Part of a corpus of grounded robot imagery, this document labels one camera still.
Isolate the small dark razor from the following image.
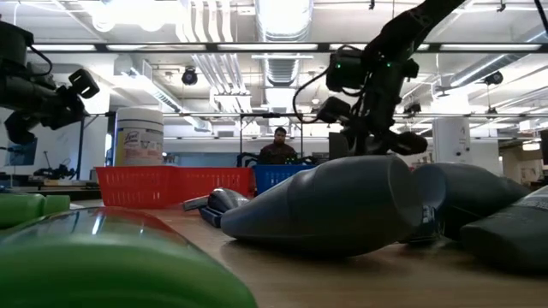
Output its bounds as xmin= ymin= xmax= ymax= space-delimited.
xmin=182 ymin=195 xmax=224 ymax=228
xmin=417 ymin=204 xmax=442 ymax=245

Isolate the person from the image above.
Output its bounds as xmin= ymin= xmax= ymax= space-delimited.
xmin=258 ymin=126 xmax=300 ymax=166

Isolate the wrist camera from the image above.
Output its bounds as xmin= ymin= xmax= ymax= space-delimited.
xmin=316 ymin=96 xmax=353 ymax=125
xmin=68 ymin=68 xmax=101 ymax=100

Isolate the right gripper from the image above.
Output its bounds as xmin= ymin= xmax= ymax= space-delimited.
xmin=348 ymin=79 xmax=429 ymax=156

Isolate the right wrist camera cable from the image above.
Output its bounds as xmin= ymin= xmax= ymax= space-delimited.
xmin=292 ymin=68 xmax=333 ymax=126

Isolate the green travel bottle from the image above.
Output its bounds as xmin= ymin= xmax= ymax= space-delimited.
xmin=0 ymin=192 xmax=72 ymax=228
xmin=0 ymin=206 xmax=258 ymax=308

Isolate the grey travel bottle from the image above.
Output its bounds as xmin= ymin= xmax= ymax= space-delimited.
xmin=220 ymin=154 xmax=425 ymax=258
xmin=207 ymin=187 xmax=251 ymax=214
xmin=413 ymin=162 xmax=532 ymax=241

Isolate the black computer monitor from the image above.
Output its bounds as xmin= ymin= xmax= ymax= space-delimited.
xmin=328 ymin=132 xmax=350 ymax=160

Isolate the dark toiletry bottle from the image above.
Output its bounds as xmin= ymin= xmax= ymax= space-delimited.
xmin=460 ymin=184 xmax=548 ymax=273

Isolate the silver ventilation duct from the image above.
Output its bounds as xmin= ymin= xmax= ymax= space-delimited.
xmin=255 ymin=0 xmax=314 ymax=86

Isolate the black aluminium table frame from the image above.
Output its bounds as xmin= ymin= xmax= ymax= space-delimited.
xmin=0 ymin=184 xmax=98 ymax=202

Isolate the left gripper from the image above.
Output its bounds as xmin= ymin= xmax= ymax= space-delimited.
xmin=41 ymin=87 xmax=89 ymax=131

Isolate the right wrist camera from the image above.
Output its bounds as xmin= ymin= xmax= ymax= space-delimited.
xmin=316 ymin=96 xmax=353 ymax=125

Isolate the white column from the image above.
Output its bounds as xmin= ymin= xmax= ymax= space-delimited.
xmin=432 ymin=116 xmax=472 ymax=166

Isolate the black overhead frame bar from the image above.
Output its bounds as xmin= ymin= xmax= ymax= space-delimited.
xmin=0 ymin=41 xmax=548 ymax=54

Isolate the blue plastic basket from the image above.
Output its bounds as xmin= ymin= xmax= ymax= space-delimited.
xmin=252 ymin=164 xmax=319 ymax=197

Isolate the black vertical post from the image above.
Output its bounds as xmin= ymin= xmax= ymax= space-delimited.
xmin=76 ymin=114 xmax=86 ymax=181

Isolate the blue screen monitor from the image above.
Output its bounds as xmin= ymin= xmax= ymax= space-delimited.
xmin=4 ymin=143 xmax=38 ymax=167

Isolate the white disinfecting wipes canister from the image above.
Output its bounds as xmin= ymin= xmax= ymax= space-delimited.
xmin=113 ymin=106 xmax=165 ymax=168

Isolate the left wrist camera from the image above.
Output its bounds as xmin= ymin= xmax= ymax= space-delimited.
xmin=68 ymin=68 xmax=101 ymax=100

